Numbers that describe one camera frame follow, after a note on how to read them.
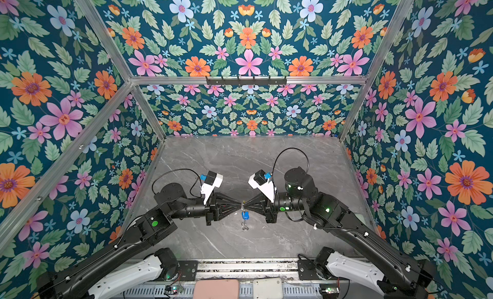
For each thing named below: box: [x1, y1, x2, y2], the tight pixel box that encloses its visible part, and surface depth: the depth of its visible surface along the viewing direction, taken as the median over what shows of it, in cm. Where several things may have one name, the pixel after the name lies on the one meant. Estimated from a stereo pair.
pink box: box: [193, 279, 240, 299], surface depth 71 cm
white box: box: [252, 277, 284, 299], surface depth 70 cm
